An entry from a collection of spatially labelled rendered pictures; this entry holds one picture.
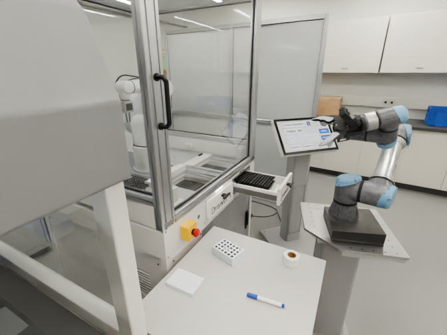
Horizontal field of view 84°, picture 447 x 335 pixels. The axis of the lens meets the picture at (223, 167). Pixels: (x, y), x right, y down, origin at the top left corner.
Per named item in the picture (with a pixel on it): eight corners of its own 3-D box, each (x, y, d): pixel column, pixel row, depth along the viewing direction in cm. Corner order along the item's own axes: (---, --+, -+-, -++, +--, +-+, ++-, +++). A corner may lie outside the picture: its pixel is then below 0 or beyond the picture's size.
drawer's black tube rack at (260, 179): (274, 185, 167) (275, 176, 164) (266, 196, 152) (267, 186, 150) (244, 179, 176) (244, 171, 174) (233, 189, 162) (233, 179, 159)
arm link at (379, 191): (356, 207, 127) (382, 132, 149) (390, 215, 118) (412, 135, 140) (356, 193, 119) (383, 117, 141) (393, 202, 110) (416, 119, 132)
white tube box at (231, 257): (244, 256, 113) (244, 249, 112) (232, 266, 107) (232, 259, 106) (224, 244, 121) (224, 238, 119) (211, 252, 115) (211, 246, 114)
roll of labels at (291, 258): (294, 255, 114) (295, 248, 112) (302, 266, 107) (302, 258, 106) (280, 258, 112) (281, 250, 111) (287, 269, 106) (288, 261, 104)
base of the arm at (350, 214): (352, 207, 141) (354, 192, 137) (363, 223, 127) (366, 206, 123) (324, 207, 143) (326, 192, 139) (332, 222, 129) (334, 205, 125)
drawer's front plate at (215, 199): (233, 197, 154) (233, 181, 150) (209, 220, 130) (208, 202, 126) (230, 197, 155) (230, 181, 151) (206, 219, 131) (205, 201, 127)
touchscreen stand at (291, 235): (328, 254, 225) (349, 147, 188) (285, 266, 211) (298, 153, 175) (296, 224, 269) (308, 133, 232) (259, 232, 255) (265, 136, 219)
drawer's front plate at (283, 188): (291, 187, 168) (292, 172, 164) (279, 206, 144) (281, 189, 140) (288, 187, 169) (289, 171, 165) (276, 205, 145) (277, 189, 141)
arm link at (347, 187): (336, 191, 139) (339, 169, 134) (363, 198, 131) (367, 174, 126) (330, 200, 131) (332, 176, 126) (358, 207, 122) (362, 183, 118)
